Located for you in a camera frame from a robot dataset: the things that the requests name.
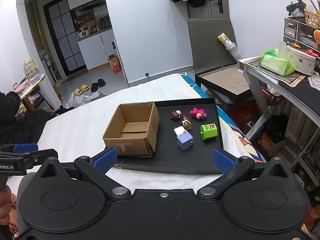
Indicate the brown toy figurine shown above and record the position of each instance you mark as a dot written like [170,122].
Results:
[176,115]

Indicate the black framed glass door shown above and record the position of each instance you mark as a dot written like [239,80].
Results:
[65,35]

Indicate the white standing fan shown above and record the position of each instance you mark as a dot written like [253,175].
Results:
[48,62]

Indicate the wicker basket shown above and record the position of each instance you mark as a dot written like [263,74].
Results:
[312,18]

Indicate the pink toy figurine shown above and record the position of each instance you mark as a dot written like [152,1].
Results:
[198,113]

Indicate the yellow slipper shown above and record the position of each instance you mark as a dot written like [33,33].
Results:
[78,91]
[84,88]

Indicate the black bag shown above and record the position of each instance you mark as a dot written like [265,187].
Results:
[276,126]

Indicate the white kitchen cabinet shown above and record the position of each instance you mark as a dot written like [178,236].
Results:
[92,47]

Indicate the grey board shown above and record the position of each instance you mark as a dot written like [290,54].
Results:
[210,42]

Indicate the orange printed carton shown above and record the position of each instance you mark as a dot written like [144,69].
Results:
[271,146]

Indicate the orange cardboard box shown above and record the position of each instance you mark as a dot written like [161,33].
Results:
[115,64]

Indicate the black box with brown inside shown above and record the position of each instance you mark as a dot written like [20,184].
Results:
[225,80]

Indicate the white plastic bag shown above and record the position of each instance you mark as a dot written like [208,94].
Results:
[80,99]

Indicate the yellow side table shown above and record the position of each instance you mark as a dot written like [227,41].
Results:
[32,86]

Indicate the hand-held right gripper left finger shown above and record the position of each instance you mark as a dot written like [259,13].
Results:
[106,158]

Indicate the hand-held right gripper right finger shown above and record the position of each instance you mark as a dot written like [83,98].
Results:
[222,161]

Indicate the black slipper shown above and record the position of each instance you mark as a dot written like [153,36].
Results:
[94,87]
[101,82]

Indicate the yellow white spray can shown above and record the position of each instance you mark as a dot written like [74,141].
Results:
[225,40]

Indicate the green cube charger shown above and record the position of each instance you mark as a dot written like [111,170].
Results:
[208,131]

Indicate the brown cardboard box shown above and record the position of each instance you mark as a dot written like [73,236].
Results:
[136,140]

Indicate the red plastic crate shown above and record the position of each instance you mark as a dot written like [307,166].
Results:
[271,97]

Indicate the patterned desk mat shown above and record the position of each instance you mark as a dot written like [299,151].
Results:
[290,78]

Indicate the white plug charger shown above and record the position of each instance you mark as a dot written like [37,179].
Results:
[179,131]

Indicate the black tray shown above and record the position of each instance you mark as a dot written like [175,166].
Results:
[175,158]

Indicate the dark clothes pile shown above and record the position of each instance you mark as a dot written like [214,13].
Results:
[20,122]

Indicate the purple cube charger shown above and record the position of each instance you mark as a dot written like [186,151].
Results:
[185,140]

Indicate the blue cartoon printed blanket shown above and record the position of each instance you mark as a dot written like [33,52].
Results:
[235,132]

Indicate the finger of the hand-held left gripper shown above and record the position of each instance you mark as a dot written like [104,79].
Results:
[41,155]
[25,148]

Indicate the grey desk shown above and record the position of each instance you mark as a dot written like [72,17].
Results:
[295,97]

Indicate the small brown white figurine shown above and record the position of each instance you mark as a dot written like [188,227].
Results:
[186,123]

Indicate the green plastic bag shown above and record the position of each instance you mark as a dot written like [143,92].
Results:
[275,63]

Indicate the white round container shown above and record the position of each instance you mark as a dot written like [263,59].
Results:
[301,61]

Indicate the person's left hand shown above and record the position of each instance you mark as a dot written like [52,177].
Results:
[4,199]

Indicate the grey drawer organizer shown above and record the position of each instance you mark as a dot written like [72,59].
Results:
[291,31]

